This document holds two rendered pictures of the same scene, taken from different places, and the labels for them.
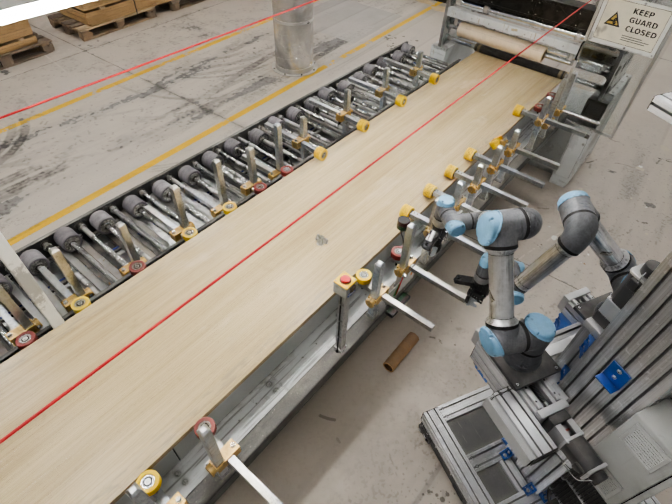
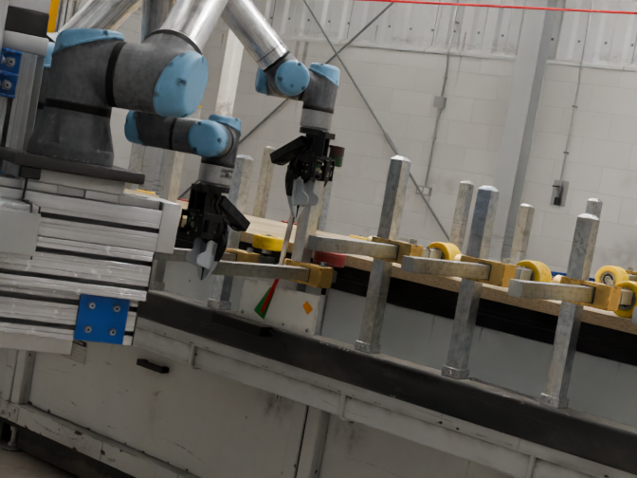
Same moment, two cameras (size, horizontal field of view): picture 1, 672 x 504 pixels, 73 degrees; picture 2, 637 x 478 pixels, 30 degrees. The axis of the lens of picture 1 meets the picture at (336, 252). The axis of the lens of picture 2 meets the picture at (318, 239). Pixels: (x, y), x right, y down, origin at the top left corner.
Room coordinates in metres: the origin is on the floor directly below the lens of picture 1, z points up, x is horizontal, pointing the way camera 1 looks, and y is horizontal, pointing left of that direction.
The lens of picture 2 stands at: (1.70, -3.29, 1.09)
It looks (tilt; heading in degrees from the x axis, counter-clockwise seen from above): 3 degrees down; 92
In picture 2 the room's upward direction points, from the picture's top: 10 degrees clockwise
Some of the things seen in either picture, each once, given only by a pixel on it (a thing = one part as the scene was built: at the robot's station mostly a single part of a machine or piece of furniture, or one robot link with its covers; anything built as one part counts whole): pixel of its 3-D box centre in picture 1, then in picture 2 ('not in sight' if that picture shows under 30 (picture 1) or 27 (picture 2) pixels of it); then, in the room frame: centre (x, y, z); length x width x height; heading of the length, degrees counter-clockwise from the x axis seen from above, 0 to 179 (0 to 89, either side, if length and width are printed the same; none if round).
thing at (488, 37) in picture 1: (522, 48); not in sight; (3.96, -1.51, 1.05); 1.43 x 0.12 x 0.12; 52
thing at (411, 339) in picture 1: (401, 351); not in sight; (1.55, -0.46, 0.04); 0.30 x 0.08 x 0.08; 142
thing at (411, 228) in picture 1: (405, 258); (304, 238); (1.56, -0.35, 0.93); 0.04 x 0.04 x 0.48; 52
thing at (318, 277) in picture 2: (404, 266); (306, 272); (1.58, -0.37, 0.85); 0.14 x 0.06 x 0.05; 142
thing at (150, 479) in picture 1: (151, 485); not in sight; (0.46, 0.62, 0.85); 0.08 x 0.08 x 0.11
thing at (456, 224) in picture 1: (456, 222); (281, 81); (1.45, -0.52, 1.29); 0.11 x 0.11 x 0.08; 14
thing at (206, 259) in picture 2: not in sight; (205, 260); (1.37, -0.69, 0.86); 0.06 x 0.03 x 0.09; 53
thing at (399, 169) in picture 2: (430, 232); (383, 257); (1.76, -0.51, 0.93); 0.04 x 0.04 x 0.48; 52
